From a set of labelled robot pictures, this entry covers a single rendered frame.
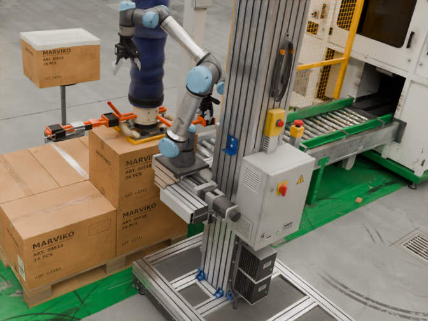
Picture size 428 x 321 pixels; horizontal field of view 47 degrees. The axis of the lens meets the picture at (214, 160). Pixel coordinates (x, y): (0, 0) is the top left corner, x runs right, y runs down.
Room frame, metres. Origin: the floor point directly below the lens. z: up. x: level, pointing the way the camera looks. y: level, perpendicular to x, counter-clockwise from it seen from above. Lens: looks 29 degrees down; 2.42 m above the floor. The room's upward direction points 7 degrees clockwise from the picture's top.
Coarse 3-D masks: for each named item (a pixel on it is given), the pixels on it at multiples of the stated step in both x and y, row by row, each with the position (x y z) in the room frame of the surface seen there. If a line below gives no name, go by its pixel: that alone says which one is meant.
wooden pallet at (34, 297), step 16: (160, 240) 2.78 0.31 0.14; (176, 240) 2.88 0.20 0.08; (0, 256) 2.52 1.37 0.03; (128, 256) 2.70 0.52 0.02; (144, 256) 2.72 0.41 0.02; (16, 272) 2.28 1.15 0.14; (80, 272) 2.36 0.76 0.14; (96, 272) 2.50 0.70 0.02; (112, 272) 2.52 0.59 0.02; (48, 288) 2.22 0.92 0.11; (64, 288) 2.32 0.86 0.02; (32, 304) 2.15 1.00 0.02
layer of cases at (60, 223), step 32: (0, 160) 2.93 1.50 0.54; (32, 160) 2.98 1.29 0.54; (64, 160) 3.04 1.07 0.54; (0, 192) 2.55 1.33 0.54; (32, 192) 2.60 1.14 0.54; (64, 192) 2.64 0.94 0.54; (96, 192) 2.69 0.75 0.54; (0, 224) 2.46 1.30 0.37; (32, 224) 2.28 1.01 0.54; (64, 224) 2.32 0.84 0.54; (96, 224) 2.44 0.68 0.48; (128, 224) 2.60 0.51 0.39; (160, 224) 2.78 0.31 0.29; (32, 256) 2.17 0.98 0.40; (64, 256) 2.30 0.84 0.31; (96, 256) 2.44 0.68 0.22; (32, 288) 2.16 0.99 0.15
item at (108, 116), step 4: (104, 116) 2.71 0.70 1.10; (108, 116) 2.74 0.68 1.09; (112, 116) 2.74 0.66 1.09; (116, 116) 2.74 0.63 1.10; (104, 120) 2.69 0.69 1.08; (108, 120) 2.68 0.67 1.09; (112, 120) 2.68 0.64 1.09; (116, 120) 2.70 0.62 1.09; (104, 124) 2.69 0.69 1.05; (108, 124) 2.68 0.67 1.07; (112, 124) 2.68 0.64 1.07; (116, 124) 2.70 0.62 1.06
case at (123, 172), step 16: (96, 128) 2.84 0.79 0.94; (112, 128) 2.87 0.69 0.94; (96, 144) 2.75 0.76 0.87; (112, 144) 2.66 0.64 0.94; (128, 144) 2.68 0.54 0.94; (144, 144) 2.71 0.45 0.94; (96, 160) 2.75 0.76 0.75; (112, 160) 2.60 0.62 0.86; (128, 160) 2.59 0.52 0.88; (144, 160) 2.66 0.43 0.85; (96, 176) 2.75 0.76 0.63; (112, 176) 2.60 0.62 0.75; (128, 176) 2.59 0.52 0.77; (144, 176) 2.67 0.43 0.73; (112, 192) 2.59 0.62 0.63; (128, 192) 2.59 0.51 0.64; (144, 192) 2.67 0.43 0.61
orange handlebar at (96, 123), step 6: (162, 108) 2.99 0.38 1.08; (126, 114) 2.82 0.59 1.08; (90, 120) 2.65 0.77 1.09; (96, 120) 2.66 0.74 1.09; (102, 120) 2.70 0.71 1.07; (120, 120) 2.74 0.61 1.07; (162, 120) 2.80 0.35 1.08; (198, 120) 2.85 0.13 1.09; (66, 126) 2.55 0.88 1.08; (96, 126) 2.64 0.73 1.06; (168, 126) 2.75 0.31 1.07; (48, 132) 2.45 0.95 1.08
